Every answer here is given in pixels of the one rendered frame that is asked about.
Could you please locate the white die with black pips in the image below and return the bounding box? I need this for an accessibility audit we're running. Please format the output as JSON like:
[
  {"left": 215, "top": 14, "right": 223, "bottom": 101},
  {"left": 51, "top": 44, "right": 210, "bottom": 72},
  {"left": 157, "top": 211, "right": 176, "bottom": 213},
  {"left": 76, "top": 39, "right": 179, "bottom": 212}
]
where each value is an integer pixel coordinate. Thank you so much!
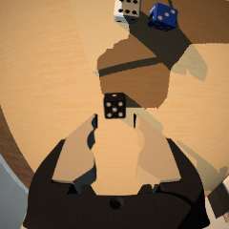
[{"left": 114, "top": 0, "right": 141, "bottom": 24}]

